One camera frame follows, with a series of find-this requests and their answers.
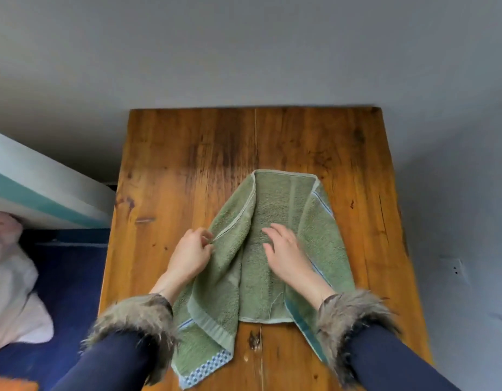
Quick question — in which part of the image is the person's left hand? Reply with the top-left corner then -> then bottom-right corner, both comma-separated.
165,227 -> 216,288

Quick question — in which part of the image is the person's right hand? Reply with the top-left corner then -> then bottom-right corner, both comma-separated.
261,223 -> 322,297

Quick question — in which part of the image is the green terry towel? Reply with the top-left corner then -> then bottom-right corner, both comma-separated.
171,169 -> 356,390

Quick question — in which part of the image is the person's right forearm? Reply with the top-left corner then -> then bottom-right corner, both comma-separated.
305,281 -> 463,391

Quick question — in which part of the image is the person's left forearm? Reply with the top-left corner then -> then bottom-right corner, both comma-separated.
52,271 -> 195,391

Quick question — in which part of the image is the dark blue bed sheet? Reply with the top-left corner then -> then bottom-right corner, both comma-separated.
0,229 -> 112,391

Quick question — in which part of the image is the white mattress with teal stripe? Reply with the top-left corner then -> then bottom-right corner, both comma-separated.
0,128 -> 116,230

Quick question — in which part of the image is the pale pink pillow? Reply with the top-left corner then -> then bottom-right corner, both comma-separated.
0,211 -> 55,355

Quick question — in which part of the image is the orange fabric item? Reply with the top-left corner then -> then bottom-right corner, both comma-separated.
0,376 -> 40,391

